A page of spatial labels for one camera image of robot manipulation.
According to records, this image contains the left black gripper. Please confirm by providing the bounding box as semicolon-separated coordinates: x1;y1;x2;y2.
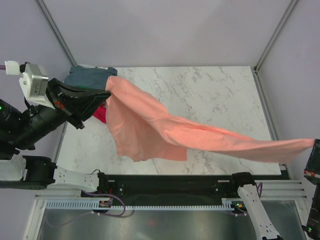
9;79;116;152

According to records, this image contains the white plastic laundry basket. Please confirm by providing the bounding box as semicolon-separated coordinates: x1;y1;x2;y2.
96;66;109;70

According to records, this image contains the salmon pink t shirt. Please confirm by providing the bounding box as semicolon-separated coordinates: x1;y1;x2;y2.
106;76;318;164

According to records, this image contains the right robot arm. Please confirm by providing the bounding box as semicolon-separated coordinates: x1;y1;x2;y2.
229;139;320;240

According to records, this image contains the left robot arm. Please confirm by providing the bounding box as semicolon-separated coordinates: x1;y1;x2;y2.
0;78;112;197

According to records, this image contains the grey blue t shirt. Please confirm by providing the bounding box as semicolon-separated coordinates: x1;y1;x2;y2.
63;65;118;90

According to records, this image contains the red t shirt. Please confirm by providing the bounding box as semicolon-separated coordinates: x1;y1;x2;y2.
93;104;107;124

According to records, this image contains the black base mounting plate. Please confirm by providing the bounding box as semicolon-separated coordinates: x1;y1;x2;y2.
80;174;260;207

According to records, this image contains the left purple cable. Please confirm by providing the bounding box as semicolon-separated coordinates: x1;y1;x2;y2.
0;64;126;227

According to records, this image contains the white slotted cable duct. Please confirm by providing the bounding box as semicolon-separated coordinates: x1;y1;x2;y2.
45;198;234;211

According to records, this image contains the left aluminium frame post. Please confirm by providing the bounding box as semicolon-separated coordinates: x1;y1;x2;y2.
34;0;78;67

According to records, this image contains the aluminium frame post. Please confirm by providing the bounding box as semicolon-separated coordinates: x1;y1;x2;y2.
252;0;300;74
34;0;78;67

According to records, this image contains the right aluminium frame post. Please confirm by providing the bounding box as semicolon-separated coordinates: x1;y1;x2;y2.
252;0;300;74

